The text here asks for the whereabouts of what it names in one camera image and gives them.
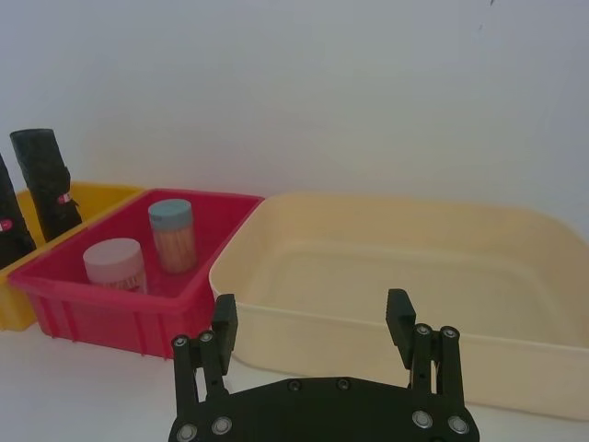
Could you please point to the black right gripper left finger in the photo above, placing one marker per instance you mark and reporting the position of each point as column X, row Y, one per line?
column 188, row 368

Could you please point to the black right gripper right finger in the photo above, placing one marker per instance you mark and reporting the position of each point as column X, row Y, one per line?
column 448, row 368

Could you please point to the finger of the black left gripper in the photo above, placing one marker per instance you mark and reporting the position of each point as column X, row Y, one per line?
column 10, row 221
column 43, row 184

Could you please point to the yellow plastic bin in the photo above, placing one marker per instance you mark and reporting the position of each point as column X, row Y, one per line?
column 106, row 195

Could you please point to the red plastic bin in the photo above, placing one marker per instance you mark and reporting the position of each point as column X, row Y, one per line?
column 115, row 317

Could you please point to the jar with white lid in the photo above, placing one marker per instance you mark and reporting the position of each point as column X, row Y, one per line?
column 115, row 267

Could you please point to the clear jar with blue-grey lid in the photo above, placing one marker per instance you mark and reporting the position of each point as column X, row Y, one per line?
column 174, row 239

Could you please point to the cream plastic bin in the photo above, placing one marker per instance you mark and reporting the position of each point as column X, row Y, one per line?
column 368, row 258

